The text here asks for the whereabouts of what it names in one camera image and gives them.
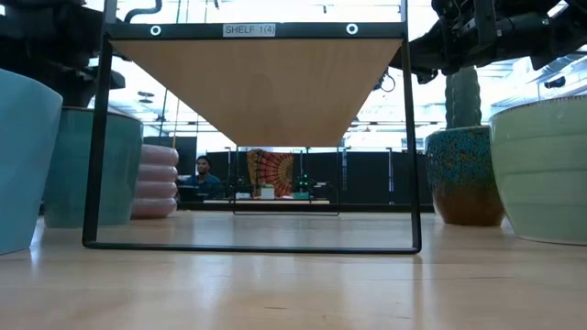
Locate black table frame rails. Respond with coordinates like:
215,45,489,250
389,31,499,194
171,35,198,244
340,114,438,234
177,201,436,215

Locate person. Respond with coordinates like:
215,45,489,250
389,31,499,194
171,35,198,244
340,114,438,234
185,154,224,201

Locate white shelf label sticker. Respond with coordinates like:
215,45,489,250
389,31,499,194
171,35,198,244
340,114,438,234
222,23,277,39

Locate black frame wooden shelf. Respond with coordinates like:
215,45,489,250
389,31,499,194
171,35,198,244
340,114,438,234
82,0,423,256

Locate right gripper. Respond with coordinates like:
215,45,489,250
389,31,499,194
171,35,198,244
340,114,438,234
389,0,501,85

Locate light green mug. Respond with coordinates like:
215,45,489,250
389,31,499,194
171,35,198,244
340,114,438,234
488,94,587,247

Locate grey-teal mug white inside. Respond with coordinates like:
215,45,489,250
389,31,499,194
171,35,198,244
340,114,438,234
43,106,145,229

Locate black partition panels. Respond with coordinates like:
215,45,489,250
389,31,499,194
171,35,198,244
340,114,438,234
205,149,435,206

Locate brown teal speckled mug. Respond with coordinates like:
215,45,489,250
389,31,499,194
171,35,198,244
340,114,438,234
425,126,506,227

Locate green cactus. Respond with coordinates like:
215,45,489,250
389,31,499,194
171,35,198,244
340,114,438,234
443,65,483,130

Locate orange patterned tapestry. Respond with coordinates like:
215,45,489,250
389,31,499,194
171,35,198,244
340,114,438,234
246,148,294,199

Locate light blue mug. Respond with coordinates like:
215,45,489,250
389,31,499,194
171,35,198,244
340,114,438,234
0,68,63,257

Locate hanging black cable loop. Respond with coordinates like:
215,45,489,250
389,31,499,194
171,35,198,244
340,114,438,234
373,66,397,94

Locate pink ribbed mug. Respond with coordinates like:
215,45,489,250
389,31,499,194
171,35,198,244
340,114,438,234
130,144,181,220

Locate yellow pole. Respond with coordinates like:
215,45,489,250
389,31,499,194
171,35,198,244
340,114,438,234
171,98,181,149

